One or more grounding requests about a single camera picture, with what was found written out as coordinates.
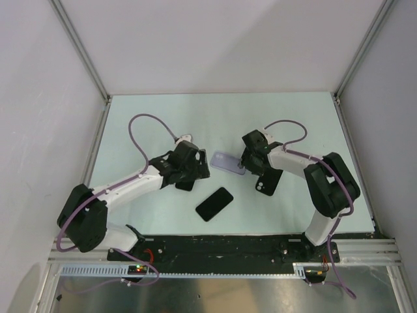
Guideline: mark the black smartphone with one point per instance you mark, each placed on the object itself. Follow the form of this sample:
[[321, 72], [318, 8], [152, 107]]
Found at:
[[214, 204], [185, 185]]

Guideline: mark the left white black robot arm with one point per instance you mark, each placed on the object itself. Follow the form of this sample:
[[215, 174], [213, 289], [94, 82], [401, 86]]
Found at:
[[84, 218]]

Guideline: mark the black phone case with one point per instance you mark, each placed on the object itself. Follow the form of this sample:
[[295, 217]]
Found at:
[[268, 182]]

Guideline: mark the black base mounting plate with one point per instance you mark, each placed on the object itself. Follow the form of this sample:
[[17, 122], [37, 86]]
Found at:
[[231, 254]]

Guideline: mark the right aluminium frame post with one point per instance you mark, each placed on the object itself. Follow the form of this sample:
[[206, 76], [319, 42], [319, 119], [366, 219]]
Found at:
[[369, 38]]

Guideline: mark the left controller board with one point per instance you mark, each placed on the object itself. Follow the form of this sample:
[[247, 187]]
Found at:
[[137, 270]]

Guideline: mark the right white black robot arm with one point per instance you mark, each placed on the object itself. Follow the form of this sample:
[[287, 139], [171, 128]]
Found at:
[[331, 186]]

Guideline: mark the left aluminium frame post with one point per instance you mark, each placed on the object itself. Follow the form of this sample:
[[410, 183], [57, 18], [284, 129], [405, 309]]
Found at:
[[76, 41]]

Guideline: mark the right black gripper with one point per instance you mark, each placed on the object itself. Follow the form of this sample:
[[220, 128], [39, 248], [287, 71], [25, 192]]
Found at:
[[245, 162]]

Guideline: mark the grey slotted cable duct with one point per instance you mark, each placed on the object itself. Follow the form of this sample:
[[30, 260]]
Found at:
[[121, 271]]

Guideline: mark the controller board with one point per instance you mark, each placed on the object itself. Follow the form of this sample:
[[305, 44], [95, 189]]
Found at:
[[314, 276], [137, 270]]

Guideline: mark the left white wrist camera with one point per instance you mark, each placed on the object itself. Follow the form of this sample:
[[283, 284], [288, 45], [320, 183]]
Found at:
[[185, 137]]

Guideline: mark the aluminium frame post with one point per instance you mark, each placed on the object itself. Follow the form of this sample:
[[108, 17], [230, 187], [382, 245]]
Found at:
[[76, 41], [369, 38]]

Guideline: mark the right controller board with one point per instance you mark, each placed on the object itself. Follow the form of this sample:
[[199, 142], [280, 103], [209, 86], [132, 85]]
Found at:
[[314, 276]]

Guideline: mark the lilac silicone phone case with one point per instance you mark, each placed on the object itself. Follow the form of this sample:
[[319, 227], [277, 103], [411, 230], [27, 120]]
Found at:
[[226, 162]]

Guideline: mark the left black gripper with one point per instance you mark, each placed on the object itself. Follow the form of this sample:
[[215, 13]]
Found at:
[[200, 171]]

